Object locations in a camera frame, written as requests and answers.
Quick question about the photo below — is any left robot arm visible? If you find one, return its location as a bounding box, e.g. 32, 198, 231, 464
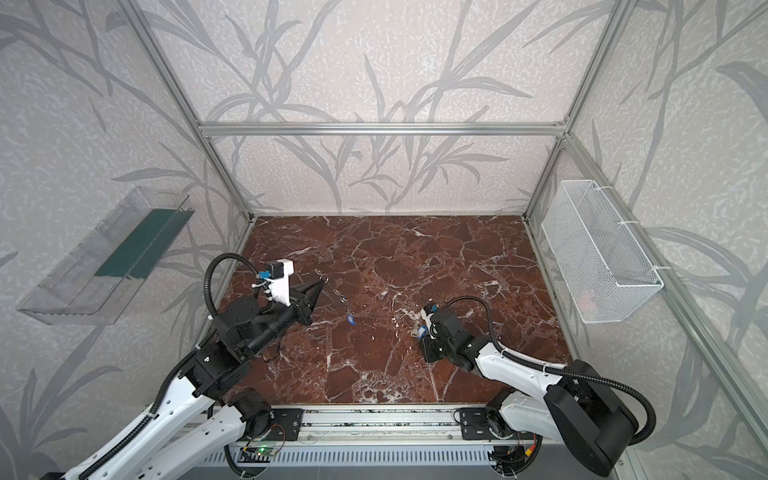
44, 278, 326, 479

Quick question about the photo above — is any green circuit board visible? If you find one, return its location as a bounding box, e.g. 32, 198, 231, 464
240, 446, 282, 463

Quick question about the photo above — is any aluminium frame crossbar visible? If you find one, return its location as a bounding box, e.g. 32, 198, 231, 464
198, 122, 565, 137

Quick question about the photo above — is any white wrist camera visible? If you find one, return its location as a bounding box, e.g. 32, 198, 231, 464
419, 302, 438, 339
258, 259, 294, 306

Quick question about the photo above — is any metal key holder plate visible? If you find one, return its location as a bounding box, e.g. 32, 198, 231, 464
314, 269, 350, 315

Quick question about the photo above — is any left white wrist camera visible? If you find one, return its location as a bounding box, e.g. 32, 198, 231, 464
258, 259, 294, 306

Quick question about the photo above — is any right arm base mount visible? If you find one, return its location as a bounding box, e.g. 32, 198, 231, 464
453, 407, 537, 442

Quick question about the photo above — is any aluminium front rail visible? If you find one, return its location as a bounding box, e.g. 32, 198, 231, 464
124, 403, 632, 448

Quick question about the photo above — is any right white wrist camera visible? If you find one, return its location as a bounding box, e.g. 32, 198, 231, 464
419, 302, 438, 339

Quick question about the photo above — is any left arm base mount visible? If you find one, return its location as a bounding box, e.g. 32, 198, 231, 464
255, 408, 304, 443

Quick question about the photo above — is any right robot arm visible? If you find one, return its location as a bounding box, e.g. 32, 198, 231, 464
420, 303, 641, 477

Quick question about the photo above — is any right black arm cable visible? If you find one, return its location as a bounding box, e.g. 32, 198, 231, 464
443, 296, 658, 446

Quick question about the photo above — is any white wire mesh basket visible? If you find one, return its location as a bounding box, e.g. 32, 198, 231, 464
542, 180, 664, 324

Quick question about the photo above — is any clear plastic wall shelf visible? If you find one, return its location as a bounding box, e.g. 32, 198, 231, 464
17, 187, 194, 326

